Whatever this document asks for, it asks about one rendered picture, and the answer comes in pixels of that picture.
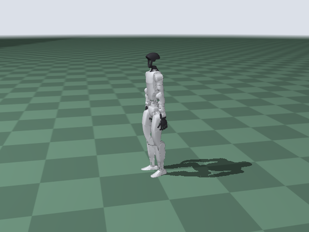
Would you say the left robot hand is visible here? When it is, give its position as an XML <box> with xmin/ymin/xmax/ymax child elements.
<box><xmin>157</xmin><ymin>114</ymin><xmax>168</xmax><ymax>130</ymax></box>

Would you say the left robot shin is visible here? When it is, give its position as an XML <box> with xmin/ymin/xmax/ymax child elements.
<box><xmin>155</xmin><ymin>143</ymin><xmax>166</xmax><ymax>172</ymax></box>

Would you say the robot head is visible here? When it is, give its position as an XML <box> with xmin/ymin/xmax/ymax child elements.
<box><xmin>146</xmin><ymin>52</ymin><xmax>160</xmax><ymax>72</ymax></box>

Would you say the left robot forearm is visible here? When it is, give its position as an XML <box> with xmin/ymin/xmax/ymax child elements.
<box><xmin>158</xmin><ymin>94</ymin><xmax>166</xmax><ymax>118</ymax></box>

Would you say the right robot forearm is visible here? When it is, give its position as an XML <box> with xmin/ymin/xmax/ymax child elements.
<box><xmin>145</xmin><ymin>94</ymin><xmax>151</xmax><ymax>107</ymax></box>

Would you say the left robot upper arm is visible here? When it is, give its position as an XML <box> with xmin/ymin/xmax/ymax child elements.
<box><xmin>154</xmin><ymin>73</ymin><xmax>164</xmax><ymax>100</ymax></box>

